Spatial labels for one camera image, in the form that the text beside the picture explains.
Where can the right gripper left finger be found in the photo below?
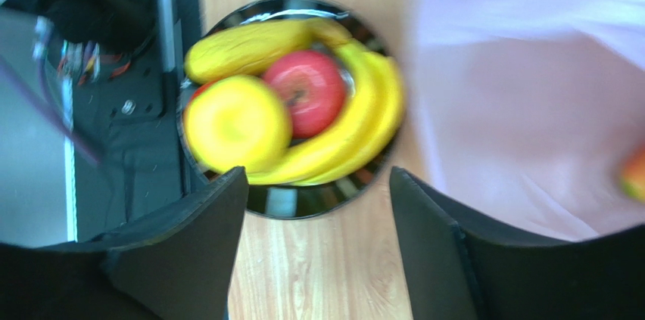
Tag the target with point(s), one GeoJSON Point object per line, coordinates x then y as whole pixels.
{"type": "Point", "coordinates": [174, 263]}

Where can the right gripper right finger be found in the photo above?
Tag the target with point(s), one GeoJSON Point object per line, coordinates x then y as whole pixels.
{"type": "Point", "coordinates": [462, 264]}

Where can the green fruit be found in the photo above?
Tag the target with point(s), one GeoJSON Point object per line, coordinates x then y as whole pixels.
{"type": "Point", "coordinates": [238, 121]}

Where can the yellow banana bunch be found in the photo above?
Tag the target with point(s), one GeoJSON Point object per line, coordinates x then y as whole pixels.
{"type": "Point", "coordinates": [367, 123]}

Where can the pink plastic bag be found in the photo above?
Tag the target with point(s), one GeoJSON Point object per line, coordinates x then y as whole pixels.
{"type": "Point", "coordinates": [527, 109]}

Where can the red apple fruit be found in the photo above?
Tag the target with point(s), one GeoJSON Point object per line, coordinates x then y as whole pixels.
{"type": "Point", "coordinates": [310, 85]}

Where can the red tomato fruit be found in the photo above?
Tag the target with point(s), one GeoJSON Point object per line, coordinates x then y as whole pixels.
{"type": "Point", "coordinates": [200, 90]}

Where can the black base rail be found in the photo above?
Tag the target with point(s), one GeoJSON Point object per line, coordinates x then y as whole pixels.
{"type": "Point", "coordinates": [123, 157]}

